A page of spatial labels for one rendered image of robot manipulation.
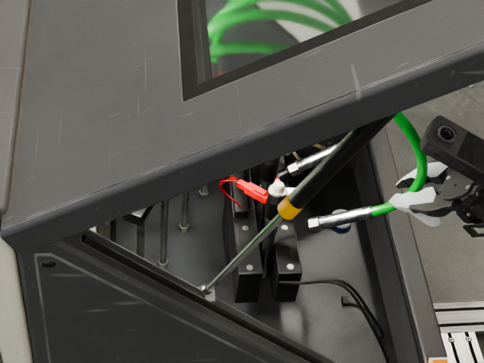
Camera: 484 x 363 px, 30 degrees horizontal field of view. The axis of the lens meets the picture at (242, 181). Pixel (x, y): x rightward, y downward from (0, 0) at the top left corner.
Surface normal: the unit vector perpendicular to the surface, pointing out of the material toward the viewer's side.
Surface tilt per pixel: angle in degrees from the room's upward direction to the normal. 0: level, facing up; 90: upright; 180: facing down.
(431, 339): 0
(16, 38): 0
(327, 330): 0
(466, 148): 18
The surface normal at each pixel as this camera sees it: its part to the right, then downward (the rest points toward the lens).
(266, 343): 0.74, -0.49
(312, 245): 0.09, -0.66
